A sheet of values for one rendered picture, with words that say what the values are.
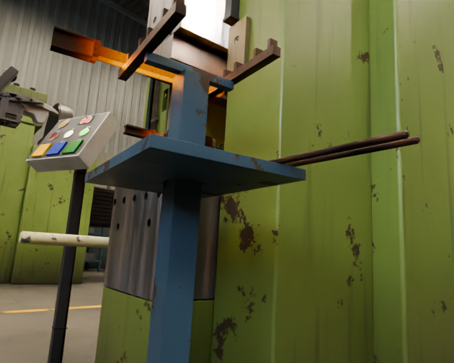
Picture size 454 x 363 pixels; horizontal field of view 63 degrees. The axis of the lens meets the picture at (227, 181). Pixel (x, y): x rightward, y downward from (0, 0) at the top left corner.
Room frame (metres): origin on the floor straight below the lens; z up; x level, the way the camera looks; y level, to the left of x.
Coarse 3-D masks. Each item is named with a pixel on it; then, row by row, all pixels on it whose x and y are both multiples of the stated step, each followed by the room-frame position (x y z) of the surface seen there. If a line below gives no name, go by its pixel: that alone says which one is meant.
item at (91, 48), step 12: (60, 36) 0.71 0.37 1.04; (72, 36) 0.72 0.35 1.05; (84, 36) 0.73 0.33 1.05; (60, 48) 0.71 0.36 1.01; (72, 48) 0.72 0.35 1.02; (84, 48) 0.74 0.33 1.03; (96, 48) 0.73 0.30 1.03; (108, 48) 0.75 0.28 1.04; (84, 60) 0.75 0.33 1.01; (108, 60) 0.77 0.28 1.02; (120, 60) 0.77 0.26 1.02; (144, 72) 0.81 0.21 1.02; (156, 72) 0.81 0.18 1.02; (168, 72) 0.83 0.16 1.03; (216, 96) 0.93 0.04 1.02
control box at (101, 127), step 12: (60, 120) 1.73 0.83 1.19; (72, 120) 1.67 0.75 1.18; (96, 120) 1.58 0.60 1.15; (108, 120) 1.57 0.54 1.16; (60, 132) 1.65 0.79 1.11; (96, 132) 1.52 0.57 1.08; (108, 132) 1.58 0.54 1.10; (84, 144) 1.49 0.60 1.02; (96, 144) 1.53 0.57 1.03; (48, 156) 1.55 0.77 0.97; (60, 156) 1.51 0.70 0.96; (72, 156) 1.47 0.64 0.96; (84, 156) 1.48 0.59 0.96; (96, 156) 1.54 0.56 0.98; (36, 168) 1.64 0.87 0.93; (48, 168) 1.61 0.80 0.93; (60, 168) 1.58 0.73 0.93; (72, 168) 1.55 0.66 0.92; (84, 168) 1.52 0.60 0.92
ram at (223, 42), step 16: (160, 0) 1.31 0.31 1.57; (192, 0) 1.18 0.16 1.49; (208, 0) 1.22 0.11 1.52; (224, 0) 1.26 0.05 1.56; (160, 16) 1.29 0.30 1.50; (192, 16) 1.18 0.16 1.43; (208, 16) 1.22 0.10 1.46; (176, 32) 1.19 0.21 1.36; (192, 32) 1.19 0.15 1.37; (208, 32) 1.22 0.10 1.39; (224, 32) 1.26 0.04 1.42; (208, 48) 1.28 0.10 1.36; (224, 48) 1.28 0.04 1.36
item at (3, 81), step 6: (12, 66) 0.97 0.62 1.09; (6, 72) 0.96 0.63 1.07; (12, 72) 0.97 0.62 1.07; (18, 72) 0.98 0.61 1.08; (0, 78) 0.95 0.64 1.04; (6, 78) 0.96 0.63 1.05; (12, 78) 0.97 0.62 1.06; (0, 84) 0.95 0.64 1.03; (6, 84) 0.97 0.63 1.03; (0, 90) 0.95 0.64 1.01
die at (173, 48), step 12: (156, 48) 1.29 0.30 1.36; (168, 48) 1.22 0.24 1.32; (180, 48) 1.21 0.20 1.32; (192, 48) 1.24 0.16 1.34; (204, 48) 1.27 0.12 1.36; (180, 60) 1.22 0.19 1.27; (192, 60) 1.25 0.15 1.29; (204, 60) 1.27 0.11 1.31; (216, 60) 1.31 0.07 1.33; (216, 72) 1.31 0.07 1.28
